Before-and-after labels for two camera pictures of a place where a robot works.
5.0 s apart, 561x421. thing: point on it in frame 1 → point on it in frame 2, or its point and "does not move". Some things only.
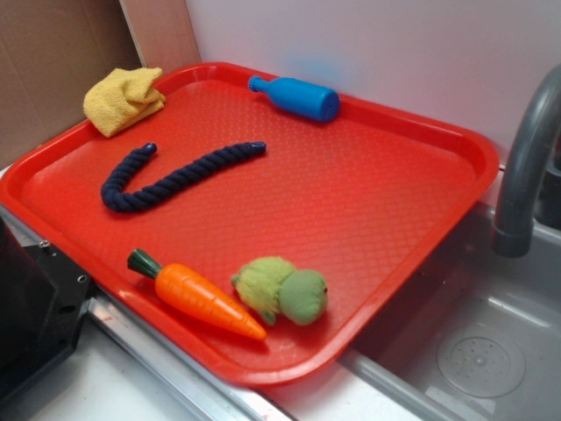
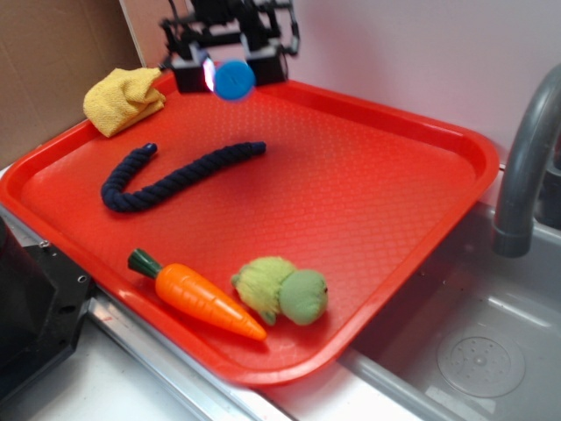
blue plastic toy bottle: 299,96 → 234,80
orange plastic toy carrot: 186,288 does not move
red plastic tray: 251,221 does not move
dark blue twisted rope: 117,194 does not move
